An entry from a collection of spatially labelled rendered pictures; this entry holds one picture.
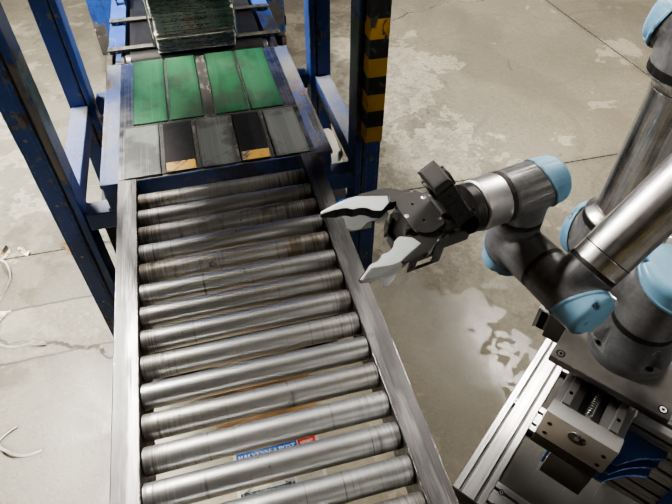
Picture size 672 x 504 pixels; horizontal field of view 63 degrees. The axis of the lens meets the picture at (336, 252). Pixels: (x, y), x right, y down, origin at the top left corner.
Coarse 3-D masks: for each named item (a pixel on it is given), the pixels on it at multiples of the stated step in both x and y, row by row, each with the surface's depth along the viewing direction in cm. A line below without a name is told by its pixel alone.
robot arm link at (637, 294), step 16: (656, 256) 92; (640, 272) 92; (656, 272) 90; (624, 288) 95; (640, 288) 92; (656, 288) 89; (624, 304) 97; (640, 304) 93; (656, 304) 90; (624, 320) 98; (640, 320) 94; (656, 320) 92; (640, 336) 96; (656, 336) 95
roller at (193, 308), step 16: (320, 272) 124; (336, 272) 123; (240, 288) 120; (256, 288) 120; (272, 288) 120; (288, 288) 121; (304, 288) 121; (320, 288) 122; (336, 288) 123; (160, 304) 117; (176, 304) 117; (192, 304) 117; (208, 304) 117; (224, 304) 118; (240, 304) 119; (256, 304) 120; (144, 320) 115; (160, 320) 116; (176, 320) 117
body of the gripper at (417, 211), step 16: (416, 192) 73; (464, 192) 74; (400, 208) 71; (416, 208) 71; (432, 208) 71; (480, 208) 72; (384, 224) 76; (400, 224) 72; (416, 224) 69; (432, 224) 70; (448, 224) 71; (464, 224) 76; (480, 224) 73; (448, 240) 77; (432, 256) 75
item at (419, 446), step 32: (320, 192) 143; (352, 256) 127; (352, 288) 120; (384, 320) 114; (384, 352) 108; (384, 384) 103; (416, 416) 99; (416, 448) 95; (416, 480) 93; (448, 480) 91
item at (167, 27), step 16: (160, 0) 186; (176, 0) 188; (192, 0) 189; (208, 0) 190; (224, 0) 191; (160, 16) 190; (176, 16) 191; (192, 16) 193; (208, 16) 194; (224, 16) 196; (160, 32) 194; (176, 32) 195; (192, 32) 196; (208, 32) 198; (224, 32) 199; (160, 48) 197; (176, 48) 199; (192, 48) 200
